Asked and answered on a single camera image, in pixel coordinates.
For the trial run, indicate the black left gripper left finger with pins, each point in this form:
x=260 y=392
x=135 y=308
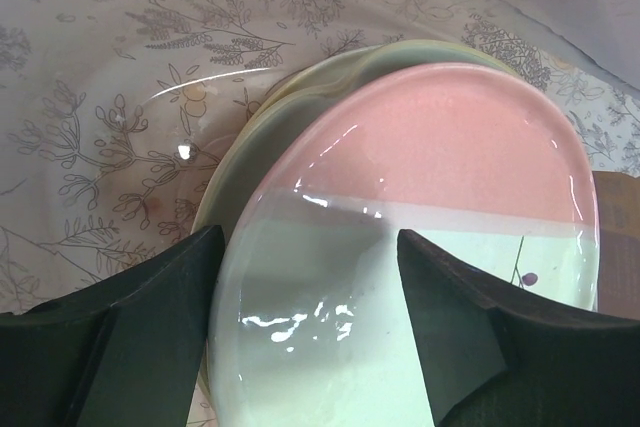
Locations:
x=123 y=352

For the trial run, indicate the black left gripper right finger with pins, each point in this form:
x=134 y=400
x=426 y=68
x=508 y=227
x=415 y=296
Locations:
x=493 y=354

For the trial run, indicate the cream divided plate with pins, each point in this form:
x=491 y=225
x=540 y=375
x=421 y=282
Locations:
x=304 y=97

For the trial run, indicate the pink translucent plastic bin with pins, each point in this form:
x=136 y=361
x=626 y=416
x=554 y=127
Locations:
x=116 y=113

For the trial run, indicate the pink plate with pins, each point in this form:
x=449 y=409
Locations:
x=309 y=325

